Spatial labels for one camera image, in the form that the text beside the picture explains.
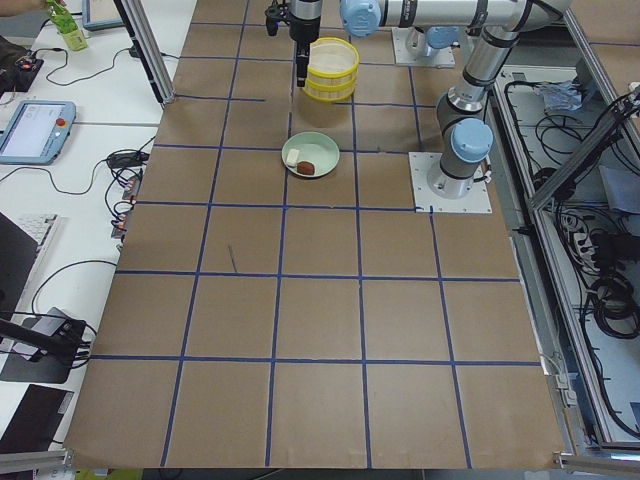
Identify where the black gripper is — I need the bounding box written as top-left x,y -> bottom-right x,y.
289,0 -> 321,88

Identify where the yellow top steamer layer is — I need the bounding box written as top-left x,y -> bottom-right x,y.
307,37 -> 360,86

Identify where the yellow steamer layer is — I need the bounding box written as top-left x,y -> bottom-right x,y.
307,37 -> 360,86
303,79 -> 356,103

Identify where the brown steamed bun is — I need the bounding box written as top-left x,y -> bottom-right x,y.
296,161 -> 315,176

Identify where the yellow bottom steamer layer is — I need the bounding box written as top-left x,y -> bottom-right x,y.
303,79 -> 356,103

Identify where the mint green plate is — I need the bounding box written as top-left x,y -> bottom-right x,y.
281,132 -> 340,179

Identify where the white steamed bun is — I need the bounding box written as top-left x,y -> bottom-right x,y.
285,148 -> 300,167

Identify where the blue teach pendant tablet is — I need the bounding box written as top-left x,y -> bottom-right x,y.
1,100 -> 76,166

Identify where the white keyboard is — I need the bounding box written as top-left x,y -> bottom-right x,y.
17,213 -> 65,266

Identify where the black laptop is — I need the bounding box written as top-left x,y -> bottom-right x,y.
1,385 -> 74,454

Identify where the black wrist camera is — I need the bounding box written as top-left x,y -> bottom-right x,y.
264,0 -> 290,37

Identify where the aluminium frame post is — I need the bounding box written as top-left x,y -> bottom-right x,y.
114,0 -> 175,106

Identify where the black camera on stand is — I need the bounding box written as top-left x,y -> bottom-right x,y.
1,309 -> 97,369

